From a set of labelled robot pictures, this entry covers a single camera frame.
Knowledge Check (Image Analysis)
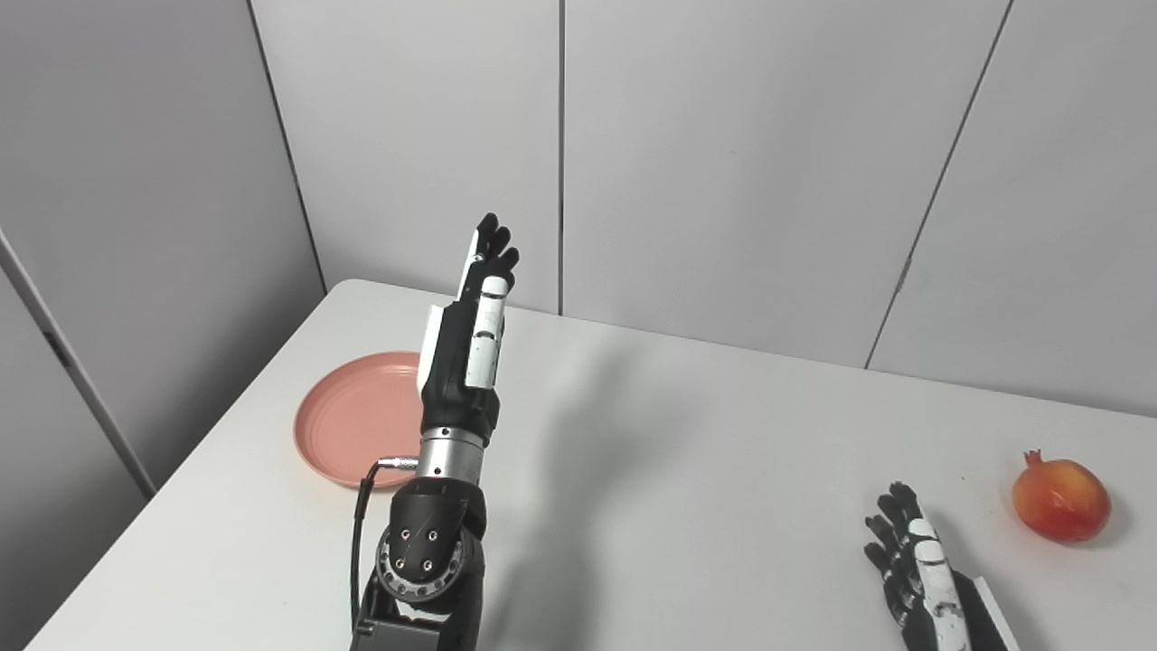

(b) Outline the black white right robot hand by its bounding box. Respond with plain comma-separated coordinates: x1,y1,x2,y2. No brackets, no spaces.
863,482,1022,651

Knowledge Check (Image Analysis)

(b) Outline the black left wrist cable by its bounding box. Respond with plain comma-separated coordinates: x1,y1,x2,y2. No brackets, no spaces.
350,457,421,636

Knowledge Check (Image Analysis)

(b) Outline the red orange pomegranate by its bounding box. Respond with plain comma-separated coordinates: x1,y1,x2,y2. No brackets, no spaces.
1011,449,1112,543

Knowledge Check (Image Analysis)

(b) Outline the pink round plate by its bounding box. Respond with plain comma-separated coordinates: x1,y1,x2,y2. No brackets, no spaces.
294,352,426,490

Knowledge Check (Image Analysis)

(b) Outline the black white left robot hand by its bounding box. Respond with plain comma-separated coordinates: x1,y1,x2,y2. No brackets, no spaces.
416,213,521,444

